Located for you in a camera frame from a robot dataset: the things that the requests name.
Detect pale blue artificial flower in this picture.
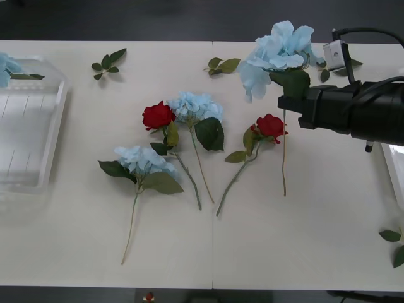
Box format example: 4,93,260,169
238,20,326,197
166,91,225,205
97,145,185,265
0,52,45,88

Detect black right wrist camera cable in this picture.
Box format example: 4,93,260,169
331,27,404,48

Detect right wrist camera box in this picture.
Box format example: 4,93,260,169
322,38,350,72

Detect shallow white box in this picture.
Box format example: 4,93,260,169
380,143,404,206
0,55,73,222

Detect loose green leaf twig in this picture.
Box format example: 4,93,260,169
203,57,242,76
91,47,128,81
315,58,364,83
378,226,404,269

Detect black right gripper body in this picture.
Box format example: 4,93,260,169
298,84,354,135

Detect red artificial rose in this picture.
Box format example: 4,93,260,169
141,100,203,211
215,113,288,217

